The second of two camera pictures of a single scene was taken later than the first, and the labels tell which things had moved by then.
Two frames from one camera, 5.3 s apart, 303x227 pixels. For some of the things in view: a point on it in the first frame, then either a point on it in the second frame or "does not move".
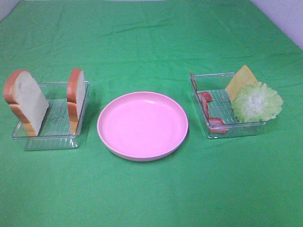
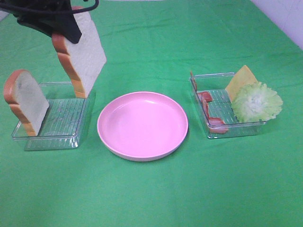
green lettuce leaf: (256, 102) does not move
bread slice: (75, 96) to (84, 61)
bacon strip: (206, 97) does not move
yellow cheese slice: (243, 77) does not move
